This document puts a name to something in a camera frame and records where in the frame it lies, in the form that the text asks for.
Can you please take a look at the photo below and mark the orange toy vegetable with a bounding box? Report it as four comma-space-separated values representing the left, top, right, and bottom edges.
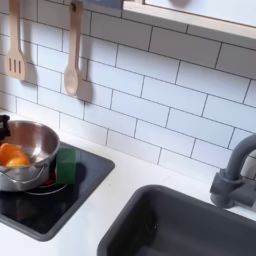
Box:
0, 142, 32, 168

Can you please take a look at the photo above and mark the grey range hood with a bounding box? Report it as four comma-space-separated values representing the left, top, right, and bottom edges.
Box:
81, 0, 124, 10

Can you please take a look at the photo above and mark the wooden spoon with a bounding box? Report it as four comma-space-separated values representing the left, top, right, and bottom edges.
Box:
63, 0, 84, 98

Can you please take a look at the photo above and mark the dark grey sink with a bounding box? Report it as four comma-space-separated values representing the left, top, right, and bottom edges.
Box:
96, 184, 256, 256

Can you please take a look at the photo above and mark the steel pot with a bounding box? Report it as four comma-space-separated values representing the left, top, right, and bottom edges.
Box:
0, 119, 62, 193

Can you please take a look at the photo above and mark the dark grey tap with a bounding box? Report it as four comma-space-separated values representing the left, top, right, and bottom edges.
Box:
209, 133, 256, 211

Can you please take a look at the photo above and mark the white toy microwave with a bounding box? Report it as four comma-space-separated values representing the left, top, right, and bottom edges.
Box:
143, 0, 256, 28

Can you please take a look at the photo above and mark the slotted wooden spatula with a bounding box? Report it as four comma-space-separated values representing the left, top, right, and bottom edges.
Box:
4, 0, 28, 82

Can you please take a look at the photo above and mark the black toy stove top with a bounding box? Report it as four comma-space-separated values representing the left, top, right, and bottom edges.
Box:
0, 141, 117, 243

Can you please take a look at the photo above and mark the green block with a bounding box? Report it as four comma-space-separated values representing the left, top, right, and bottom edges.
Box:
54, 147, 78, 185

